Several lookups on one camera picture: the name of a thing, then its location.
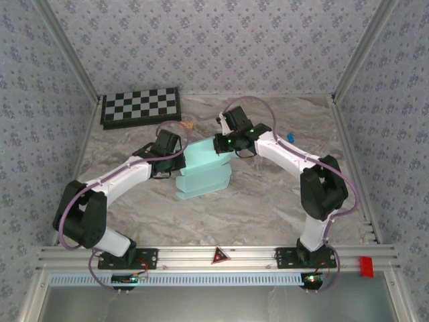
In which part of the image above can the light teal paper box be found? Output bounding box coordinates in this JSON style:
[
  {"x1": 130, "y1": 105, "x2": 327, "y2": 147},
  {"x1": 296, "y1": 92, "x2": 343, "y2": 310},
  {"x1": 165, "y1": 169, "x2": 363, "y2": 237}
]
[{"x1": 174, "y1": 140, "x2": 233, "y2": 201}]

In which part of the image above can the black grey chessboard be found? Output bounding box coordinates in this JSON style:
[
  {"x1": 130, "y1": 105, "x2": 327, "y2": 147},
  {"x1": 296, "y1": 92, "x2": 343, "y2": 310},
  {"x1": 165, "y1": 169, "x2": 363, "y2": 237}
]
[{"x1": 99, "y1": 87, "x2": 184, "y2": 131}]

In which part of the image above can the black red triangle marker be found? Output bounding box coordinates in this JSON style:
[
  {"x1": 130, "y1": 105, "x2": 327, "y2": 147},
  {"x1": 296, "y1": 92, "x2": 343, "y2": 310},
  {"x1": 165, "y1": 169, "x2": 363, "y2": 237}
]
[{"x1": 210, "y1": 246, "x2": 231, "y2": 266}]

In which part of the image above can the small green circuit board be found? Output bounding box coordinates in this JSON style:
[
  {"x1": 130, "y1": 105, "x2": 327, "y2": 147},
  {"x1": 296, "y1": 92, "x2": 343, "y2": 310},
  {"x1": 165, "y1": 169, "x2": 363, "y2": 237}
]
[
  {"x1": 300, "y1": 272, "x2": 328, "y2": 290},
  {"x1": 111, "y1": 273, "x2": 140, "y2": 286}
]

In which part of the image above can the grey metal sheet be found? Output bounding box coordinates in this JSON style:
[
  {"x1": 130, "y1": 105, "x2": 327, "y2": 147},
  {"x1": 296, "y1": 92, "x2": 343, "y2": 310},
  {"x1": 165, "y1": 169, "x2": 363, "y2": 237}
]
[{"x1": 40, "y1": 284, "x2": 398, "y2": 322}]

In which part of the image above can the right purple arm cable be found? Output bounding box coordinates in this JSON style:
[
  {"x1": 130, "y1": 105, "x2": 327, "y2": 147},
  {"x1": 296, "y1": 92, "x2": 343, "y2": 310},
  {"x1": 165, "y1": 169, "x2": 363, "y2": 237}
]
[{"x1": 223, "y1": 95, "x2": 361, "y2": 294}]

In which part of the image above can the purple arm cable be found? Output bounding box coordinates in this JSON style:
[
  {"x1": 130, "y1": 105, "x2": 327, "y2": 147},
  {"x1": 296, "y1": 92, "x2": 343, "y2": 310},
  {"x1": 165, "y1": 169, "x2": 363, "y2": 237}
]
[
  {"x1": 223, "y1": 95, "x2": 361, "y2": 294},
  {"x1": 58, "y1": 120, "x2": 194, "y2": 296}
]

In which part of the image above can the aluminium side rail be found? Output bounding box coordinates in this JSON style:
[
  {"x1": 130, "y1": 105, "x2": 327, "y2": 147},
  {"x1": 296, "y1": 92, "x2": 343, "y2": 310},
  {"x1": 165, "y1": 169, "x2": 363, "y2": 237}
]
[
  {"x1": 50, "y1": 95, "x2": 103, "y2": 248},
  {"x1": 328, "y1": 95, "x2": 385, "y2": 246}
]

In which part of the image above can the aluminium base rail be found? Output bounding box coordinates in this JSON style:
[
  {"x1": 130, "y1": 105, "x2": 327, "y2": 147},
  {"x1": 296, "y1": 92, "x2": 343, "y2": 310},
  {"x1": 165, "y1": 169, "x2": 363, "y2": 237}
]
[{"x1": 36, "y1": 244, "x2": 402, "y2": 272}]

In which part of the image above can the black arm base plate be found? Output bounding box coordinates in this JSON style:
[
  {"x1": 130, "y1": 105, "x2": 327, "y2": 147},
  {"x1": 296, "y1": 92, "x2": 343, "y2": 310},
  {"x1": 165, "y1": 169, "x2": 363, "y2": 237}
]
[
  {"x1": 275, "y1": 247, "x2": 337, "y2": 269},
  {"x1": 97, "y1": 247, "x2": 159, "y2": 270}
]

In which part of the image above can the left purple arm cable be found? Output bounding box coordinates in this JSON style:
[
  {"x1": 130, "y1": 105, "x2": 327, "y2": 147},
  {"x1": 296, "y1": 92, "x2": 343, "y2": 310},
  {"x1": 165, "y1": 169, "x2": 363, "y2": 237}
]
[{"x1": 58, "y1": 120, "x2": 194, "y2": 296}]

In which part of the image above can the aluminium corner post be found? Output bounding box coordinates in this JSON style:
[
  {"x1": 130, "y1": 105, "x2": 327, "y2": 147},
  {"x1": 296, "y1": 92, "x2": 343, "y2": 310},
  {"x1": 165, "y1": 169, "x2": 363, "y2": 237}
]
[
  {"x1": 331, "y1": 0, "x2": 402, "y2": 101},
  {"x1": 32, "y1": 0, "x2": 103, "y2": 103}
]

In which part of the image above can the slotted pale blue cable duct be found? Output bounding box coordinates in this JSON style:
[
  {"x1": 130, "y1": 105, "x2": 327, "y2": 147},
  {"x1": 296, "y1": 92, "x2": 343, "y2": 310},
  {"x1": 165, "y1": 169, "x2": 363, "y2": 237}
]
[{"x1": 50, "y1": 272, "x2": 304, "y2": 286}]

